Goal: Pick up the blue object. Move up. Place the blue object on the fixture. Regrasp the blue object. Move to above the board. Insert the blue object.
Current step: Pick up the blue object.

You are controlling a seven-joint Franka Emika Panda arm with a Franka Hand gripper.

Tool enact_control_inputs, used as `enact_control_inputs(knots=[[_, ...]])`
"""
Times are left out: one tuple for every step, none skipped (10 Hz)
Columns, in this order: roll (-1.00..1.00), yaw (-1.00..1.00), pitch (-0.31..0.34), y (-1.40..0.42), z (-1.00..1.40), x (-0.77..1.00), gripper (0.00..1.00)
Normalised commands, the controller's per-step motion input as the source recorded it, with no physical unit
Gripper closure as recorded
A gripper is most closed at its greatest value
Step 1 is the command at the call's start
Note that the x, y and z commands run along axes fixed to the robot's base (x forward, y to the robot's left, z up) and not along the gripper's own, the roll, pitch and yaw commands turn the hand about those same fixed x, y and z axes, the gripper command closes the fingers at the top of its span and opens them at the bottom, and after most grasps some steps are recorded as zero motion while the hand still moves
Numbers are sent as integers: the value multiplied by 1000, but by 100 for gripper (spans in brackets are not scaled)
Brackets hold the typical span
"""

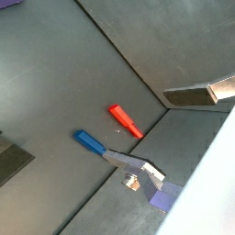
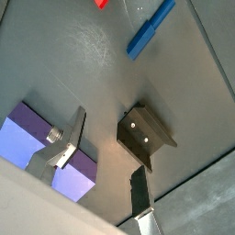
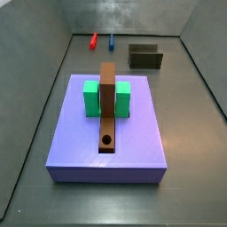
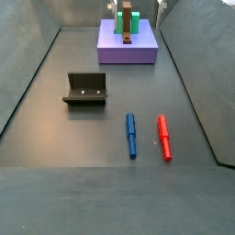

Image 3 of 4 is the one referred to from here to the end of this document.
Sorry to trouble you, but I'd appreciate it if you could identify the blue peg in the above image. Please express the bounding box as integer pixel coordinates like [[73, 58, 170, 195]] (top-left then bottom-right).
[[109, 34, 114, 51]]

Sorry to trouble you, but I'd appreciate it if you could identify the black angle fixture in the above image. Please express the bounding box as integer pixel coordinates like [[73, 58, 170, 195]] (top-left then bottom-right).
[[129, 44, 163, 69]]

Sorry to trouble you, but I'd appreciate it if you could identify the right green block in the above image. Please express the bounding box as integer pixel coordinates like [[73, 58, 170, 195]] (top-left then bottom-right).
[[115, 82, 131, 118]]

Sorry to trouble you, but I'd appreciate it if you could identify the green block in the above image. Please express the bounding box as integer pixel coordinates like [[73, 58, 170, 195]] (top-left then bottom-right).
[[83, 81, 100, 117], [115, 82, 131, 118]]

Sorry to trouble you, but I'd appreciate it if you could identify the left green block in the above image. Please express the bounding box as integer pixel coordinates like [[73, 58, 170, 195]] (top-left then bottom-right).
[[83, 81, 100, 117]]

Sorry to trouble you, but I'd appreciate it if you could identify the brown L-shaped block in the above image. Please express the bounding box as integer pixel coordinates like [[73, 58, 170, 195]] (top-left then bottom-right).
[[98, 63, 115, 153]]

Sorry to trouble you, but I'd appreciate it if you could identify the purple base block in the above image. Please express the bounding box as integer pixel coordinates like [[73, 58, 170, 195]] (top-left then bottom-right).
[[46, 74, 167, 183]]

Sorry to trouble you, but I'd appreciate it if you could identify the red peg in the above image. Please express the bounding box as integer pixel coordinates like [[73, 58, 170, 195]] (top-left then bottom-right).
[[90, 33, 98, 50]]

